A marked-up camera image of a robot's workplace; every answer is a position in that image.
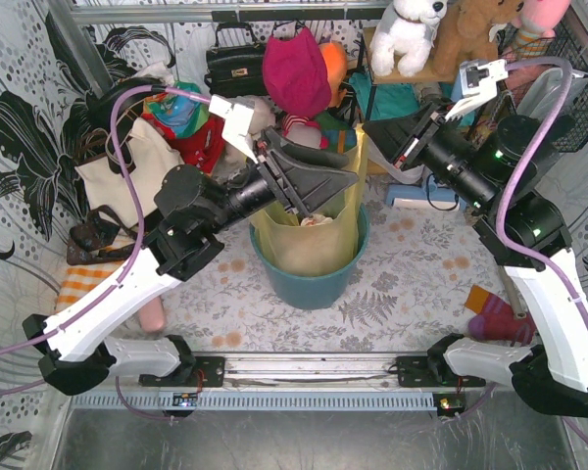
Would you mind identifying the white dog plush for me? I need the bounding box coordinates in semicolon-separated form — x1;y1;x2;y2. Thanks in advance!
369;0;448;77

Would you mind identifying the pink cylinder bottle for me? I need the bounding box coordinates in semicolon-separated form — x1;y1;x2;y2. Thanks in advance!
137;297;167;334

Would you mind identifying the white pink snowman plush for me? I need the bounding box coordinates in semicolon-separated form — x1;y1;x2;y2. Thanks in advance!
281;114;329;149

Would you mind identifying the yellow trash bag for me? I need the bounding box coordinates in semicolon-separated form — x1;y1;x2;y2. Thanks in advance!
251;126;368;277

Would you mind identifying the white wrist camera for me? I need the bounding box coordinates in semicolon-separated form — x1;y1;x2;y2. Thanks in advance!
445;59;508;122
209;95;258;163

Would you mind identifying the pink plush toy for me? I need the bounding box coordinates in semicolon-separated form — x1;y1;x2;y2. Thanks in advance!
512;0;570;59

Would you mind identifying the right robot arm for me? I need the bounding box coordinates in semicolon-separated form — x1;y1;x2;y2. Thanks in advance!
364;104;588;417

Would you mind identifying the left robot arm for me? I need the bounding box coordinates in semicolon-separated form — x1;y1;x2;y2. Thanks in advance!
23;127;359;396

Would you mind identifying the blue floor mop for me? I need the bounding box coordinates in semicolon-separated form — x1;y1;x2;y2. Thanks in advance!
386;83;466;212

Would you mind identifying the orange plush toy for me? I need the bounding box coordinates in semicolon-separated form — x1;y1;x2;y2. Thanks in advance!
319;41;348;108

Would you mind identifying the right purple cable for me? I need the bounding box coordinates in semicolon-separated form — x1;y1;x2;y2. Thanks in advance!
499;56;588;456

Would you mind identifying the black leather handbag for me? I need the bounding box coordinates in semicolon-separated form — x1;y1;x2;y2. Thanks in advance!
204;22;268;98

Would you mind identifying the cream canvas tote bag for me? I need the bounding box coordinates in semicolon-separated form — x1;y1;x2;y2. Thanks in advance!
73;105;185;221

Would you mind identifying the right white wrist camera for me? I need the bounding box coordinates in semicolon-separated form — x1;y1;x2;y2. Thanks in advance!
445;59;508;122

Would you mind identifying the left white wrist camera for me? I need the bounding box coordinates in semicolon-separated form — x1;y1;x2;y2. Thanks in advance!
209;95;258;163

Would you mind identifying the black wire basket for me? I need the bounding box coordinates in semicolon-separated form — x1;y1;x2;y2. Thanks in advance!
499;23;588;153

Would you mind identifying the white sheep plush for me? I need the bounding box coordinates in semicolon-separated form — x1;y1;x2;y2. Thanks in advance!
223;95;275;169

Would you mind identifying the teal folded cloth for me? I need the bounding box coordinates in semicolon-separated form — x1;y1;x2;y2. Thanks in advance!
348;71;466;123

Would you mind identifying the teal trash bin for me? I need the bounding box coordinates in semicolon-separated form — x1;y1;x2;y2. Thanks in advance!
250;205;368;310

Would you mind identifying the orange checkered towel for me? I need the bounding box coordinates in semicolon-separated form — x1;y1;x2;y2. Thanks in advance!
55;262;120;313

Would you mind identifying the brown patterned shoe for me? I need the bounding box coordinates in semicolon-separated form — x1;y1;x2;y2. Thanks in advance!
67;205;137;266

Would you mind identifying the rainbow striped bag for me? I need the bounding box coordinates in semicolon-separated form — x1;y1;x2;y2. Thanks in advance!
315;111;357;154

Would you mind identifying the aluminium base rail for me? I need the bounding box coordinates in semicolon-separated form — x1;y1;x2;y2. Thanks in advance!
107;350;491;393

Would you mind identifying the magenta fabric bag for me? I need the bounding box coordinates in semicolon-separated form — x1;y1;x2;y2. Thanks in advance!
262;26;331;118

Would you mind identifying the red cloth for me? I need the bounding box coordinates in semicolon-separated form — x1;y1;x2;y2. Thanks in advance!
142;114;225;174

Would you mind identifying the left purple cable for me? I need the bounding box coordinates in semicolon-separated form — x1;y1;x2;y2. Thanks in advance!
0;81;212;422

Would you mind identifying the wooden shelf rack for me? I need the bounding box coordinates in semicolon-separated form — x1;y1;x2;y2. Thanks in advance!
354;27;465;123

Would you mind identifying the colourful printed cloth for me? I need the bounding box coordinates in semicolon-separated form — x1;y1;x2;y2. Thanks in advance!
141;93;209;140

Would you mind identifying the purple cable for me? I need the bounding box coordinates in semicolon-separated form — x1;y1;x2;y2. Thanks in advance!
0;81;212;422
499;56;588;456

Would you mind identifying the brown teddy bear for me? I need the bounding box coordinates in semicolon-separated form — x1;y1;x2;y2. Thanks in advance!
432;0;524;76

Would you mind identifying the silver foil pouch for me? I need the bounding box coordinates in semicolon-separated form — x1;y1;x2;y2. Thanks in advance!
516;68;588;121

